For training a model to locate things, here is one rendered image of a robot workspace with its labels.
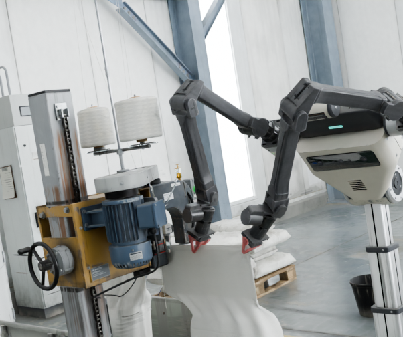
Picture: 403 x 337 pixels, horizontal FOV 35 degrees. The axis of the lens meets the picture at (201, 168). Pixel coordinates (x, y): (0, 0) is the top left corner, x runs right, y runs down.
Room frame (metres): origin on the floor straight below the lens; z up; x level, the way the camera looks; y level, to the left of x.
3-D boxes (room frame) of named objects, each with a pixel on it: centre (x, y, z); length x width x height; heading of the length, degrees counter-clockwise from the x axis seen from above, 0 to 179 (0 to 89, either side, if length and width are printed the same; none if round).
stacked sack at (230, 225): (6.16, -0.25, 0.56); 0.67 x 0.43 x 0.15; 47
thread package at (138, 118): (2.41, 0.21, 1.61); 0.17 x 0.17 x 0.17
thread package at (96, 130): (2.59, 0.40, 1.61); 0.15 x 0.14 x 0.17; 47
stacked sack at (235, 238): (5.54, -0.01, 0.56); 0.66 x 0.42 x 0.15; 137
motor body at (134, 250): (2.30, 0.30, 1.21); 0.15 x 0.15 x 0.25
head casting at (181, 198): (2.76, 0.25, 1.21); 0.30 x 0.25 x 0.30; 47
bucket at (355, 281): (4.70, -1.11, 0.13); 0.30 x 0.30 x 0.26
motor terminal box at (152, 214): (2.27, 0.20, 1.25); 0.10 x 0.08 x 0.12; 162
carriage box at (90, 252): (2.48, 0.46, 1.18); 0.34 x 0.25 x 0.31; 137
